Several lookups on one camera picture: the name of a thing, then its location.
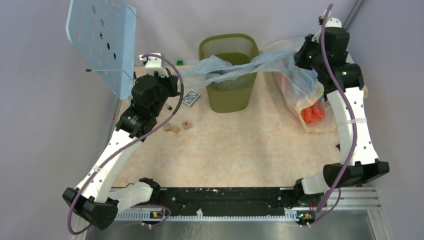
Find blue plastic trash bag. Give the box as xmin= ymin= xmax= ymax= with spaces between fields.
xmin=179 ymin=48 xmax=298 ymax=88

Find green mesh trash bin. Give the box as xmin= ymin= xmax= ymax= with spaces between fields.
xmin=199 ymin=33 xmax=260 ymax=113

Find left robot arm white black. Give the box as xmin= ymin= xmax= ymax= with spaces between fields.
xmin=62 ymin=68 xmax=185 ymax=235

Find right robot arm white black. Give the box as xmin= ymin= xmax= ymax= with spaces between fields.
xmin=293 ymin=27 xmax=390 ymax=206

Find large translucent bag of trash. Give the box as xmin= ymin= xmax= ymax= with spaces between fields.
xmin=260 ymin=38 xmax=337 ymax=133

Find blue playing card box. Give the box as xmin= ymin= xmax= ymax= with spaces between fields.
xmin=182 ymin=89 xmax=201 ymax=107

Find wooden letter tile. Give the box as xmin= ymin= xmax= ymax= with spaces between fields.
xmin=162 ymin=122 xmax=172 ymax=132
xmin=182 ymin=120 xmax=192 ymax=131

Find plain wooden tile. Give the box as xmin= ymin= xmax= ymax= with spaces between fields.
xmin=171 ymin=126 xmax=180 ymax=134

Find light blue music stand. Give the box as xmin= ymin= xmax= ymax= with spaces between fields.
xmin=66 ymin=0 xmax=137 ymax=100

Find white toothed rack strip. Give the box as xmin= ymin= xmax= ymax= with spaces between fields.
xmin=115 ymin=209 xmax=298 ymax=222

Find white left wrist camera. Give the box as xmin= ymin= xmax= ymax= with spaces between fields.
xmin=138 ymin=54 xmax=169 ymax=78

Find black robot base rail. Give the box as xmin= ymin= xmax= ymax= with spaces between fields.
xmin=149 ymin=187 xmax=323 ymax=217

